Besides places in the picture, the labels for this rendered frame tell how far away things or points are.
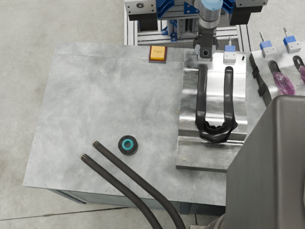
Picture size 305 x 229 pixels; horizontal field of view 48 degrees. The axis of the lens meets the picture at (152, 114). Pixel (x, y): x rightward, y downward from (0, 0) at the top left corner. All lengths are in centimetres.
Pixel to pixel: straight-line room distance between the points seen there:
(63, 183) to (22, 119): 116
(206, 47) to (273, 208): 118
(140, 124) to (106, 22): 143
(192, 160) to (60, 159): 55
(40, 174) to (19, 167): 95
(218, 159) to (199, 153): 8
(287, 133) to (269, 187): 3
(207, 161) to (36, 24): 197
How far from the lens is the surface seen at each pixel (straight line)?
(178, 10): 182
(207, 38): 135
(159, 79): 156
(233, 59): 149
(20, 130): 254
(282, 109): 20
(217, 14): 126
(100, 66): 163
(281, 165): 19
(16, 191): 244
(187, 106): 138
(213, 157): 137
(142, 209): 131
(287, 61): 160
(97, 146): 144
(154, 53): 158
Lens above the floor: 218
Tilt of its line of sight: 68 degrees down
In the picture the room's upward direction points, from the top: 10 degrees counter-clockwise
